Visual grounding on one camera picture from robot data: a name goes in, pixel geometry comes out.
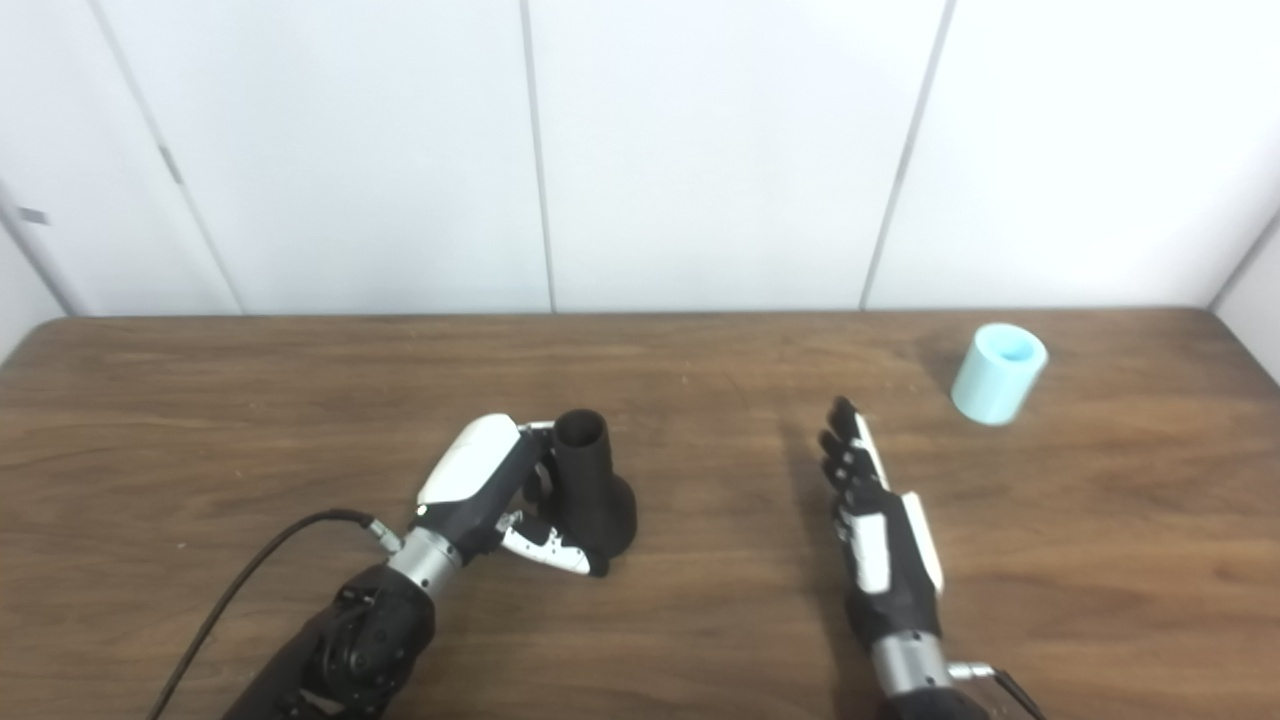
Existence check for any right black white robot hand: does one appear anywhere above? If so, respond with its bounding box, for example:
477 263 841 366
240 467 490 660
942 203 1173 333
817 396 945 647

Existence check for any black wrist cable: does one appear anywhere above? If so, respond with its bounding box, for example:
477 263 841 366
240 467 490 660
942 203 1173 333
946 659 1048 720
146 509 404 720

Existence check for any white corner post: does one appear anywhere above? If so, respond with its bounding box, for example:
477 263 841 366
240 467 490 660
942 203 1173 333
0 183 83 320

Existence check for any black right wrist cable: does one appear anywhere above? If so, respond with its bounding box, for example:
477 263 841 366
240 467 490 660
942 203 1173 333
946 659 1048 720

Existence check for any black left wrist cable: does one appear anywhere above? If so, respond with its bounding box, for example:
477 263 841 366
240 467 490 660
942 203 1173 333
146 509 404 720

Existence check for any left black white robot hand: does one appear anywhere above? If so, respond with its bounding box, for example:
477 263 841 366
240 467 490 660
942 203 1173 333
414 413 612 580

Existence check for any black flared nozzle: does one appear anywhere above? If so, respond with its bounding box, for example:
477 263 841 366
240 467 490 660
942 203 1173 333
552 408 639 577

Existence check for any light blue cylinder cup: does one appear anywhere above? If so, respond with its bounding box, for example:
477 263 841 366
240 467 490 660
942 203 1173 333
949 321 1050 428

